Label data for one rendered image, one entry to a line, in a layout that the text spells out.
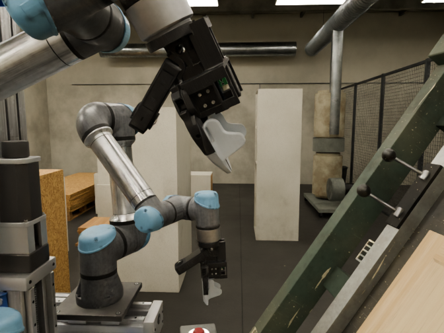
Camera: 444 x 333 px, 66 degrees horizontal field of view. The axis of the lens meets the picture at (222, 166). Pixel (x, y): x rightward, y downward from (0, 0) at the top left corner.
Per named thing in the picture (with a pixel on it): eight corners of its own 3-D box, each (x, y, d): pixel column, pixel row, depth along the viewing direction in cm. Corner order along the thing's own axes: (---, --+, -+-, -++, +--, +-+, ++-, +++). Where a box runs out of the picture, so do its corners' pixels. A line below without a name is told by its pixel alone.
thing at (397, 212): (397, 221, 93) (353, 193, 97) (405, 209, 93) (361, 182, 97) (400, 221, 89) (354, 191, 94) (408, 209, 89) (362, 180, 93)
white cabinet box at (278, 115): (254, 226, 530) (255, 92, 504) (291, 227, 528) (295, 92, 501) (256, 240, 471) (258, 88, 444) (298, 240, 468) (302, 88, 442)
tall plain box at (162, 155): (143, 255, 418) (138, 110, 395) (191, 256, 415) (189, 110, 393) (117, 291, 329) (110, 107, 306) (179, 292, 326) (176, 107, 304)
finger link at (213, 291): (222, 308, 107) (221, 280, 105) (203, 310, 106) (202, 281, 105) (221, 302, 110) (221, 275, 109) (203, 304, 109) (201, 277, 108)
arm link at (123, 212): (101, 259, 120) (84, 103, 115) (131, 246, 133) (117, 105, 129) (126, 263, 115) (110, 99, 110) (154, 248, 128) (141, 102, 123)
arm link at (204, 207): (200, 188, 110) (223, 190, 106) (201, 221, 112) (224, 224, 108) (186, 193, 104) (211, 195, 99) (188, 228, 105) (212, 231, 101)
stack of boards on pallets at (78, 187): (78, 191, 810) (77, 172, 804) (121, 191, 805) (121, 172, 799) (10, 220, 566) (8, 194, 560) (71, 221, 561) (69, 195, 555)
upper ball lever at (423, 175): (423, 184, 92) (377, 158, 97) (431, 173, 92) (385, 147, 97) (427, 183, 89) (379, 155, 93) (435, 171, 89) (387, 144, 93)
